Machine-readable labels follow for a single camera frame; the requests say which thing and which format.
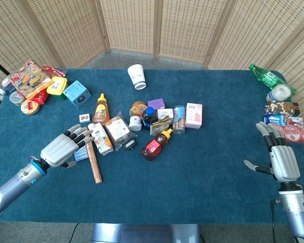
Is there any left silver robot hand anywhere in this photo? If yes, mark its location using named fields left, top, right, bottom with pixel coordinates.
left=40, top=123, right=96, bottom=169

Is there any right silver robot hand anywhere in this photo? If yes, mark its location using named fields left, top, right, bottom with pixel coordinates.
left=244, top=121, right=301, bottom=183

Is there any white printed carton box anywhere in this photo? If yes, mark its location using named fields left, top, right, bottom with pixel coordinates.
left=87, top=122, right=115, bottom=156

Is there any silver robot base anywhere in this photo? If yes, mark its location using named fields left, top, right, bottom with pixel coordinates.
left=91, top=223, right=201, bottom=243

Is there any brown chocolate snack package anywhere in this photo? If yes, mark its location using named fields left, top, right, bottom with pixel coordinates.
left=264, top=101, right=300, bottom=118

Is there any blue speaker box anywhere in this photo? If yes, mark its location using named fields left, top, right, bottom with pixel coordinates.
left=62, top=80, right=92, bottom=109

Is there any sandwich package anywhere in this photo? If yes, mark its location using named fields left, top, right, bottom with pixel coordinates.
left=104, top=110, right=138, bottom=152

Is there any pink box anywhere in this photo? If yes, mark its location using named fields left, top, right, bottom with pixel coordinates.
left=184, top=102, right=203, bottom=130

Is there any purple box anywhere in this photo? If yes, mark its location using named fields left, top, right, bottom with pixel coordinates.
left=147, top=98, right=167, bottom=111

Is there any small white box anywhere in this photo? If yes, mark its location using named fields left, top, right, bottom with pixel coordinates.
left=157, top=108, right=174, bottom=123

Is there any light blue tissue pack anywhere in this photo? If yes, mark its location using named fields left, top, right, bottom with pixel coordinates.
left=73, top=145, right=90, bottom=163

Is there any brown cork tube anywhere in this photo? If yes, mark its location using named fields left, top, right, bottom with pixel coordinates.
left=85, top=141, right=103, bottom=185

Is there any blue snack packet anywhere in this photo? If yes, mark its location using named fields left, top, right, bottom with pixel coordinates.
left=263, top=114, right=304, bottom=127

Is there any round gold tin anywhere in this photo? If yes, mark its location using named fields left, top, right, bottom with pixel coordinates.
left=20, top=99, right=41, bottom=116

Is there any red food package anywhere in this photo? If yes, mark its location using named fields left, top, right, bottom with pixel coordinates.
left=17, top=88, right=50, bottom=106

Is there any honey bottle yellow label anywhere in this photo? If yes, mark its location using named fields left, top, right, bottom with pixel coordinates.
left=92, top=93, right=111, bottom=125

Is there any green container yellow lid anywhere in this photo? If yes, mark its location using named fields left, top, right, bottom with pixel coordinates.
left=46, top=76, right=68, bottom=101

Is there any clear round container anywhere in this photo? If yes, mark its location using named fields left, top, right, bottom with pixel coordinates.
left=9, top=91, right=25, bottom=107

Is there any white round jar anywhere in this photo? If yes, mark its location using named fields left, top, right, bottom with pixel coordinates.
left=266, top=84, right=293, bottom=103

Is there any black power adapter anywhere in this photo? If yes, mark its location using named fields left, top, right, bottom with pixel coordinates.
left=123, top=140, right=137, bottom=151

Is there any large clear snack bag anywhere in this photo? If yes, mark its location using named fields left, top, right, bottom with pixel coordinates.
left=8, top=60, right=54, bottom=100

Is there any red snack packet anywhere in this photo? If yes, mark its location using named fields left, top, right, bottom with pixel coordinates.
left=41, top=64, right=67, bottom=78

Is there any small white jar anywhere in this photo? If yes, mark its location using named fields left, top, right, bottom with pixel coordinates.
left=128, top=116, right=143, bottom=132

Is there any bottle with white cap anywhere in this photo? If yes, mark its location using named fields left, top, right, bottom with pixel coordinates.
left=0, top=76, right=16, bottom=97

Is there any green plastic bottle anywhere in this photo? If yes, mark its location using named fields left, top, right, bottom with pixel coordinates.
left=248, top=63, right=297, bottom=97

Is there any orange jelly cup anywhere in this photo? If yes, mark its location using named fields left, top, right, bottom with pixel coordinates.
left=129, top=101, right=148, bottom=118

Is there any blue table cloth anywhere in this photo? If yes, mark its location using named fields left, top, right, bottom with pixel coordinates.
left=0, top=67, right=304, bottom=225

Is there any honey bottle red label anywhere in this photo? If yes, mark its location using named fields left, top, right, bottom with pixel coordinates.
left=140, top=128, right=174, bottom=162

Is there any cola bottle blue cap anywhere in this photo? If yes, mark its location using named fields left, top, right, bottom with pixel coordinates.
left=141, top=106, right=159, bottom=131

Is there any yellow sachet packet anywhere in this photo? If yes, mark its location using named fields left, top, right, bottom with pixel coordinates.
left=149, top=115, right=174, bottom=136

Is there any white paper cup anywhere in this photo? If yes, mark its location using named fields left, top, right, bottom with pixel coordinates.
left=127, top=64, right=147, bottom=90

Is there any woven folding screen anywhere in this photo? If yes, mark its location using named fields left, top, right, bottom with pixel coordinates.
left=0, top=0, right=304, bottom=147

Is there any black cable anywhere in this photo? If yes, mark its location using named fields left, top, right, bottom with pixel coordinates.
left=69, top=222, right=80, bottom=243
left=269, top=199, right=282, bottom=243

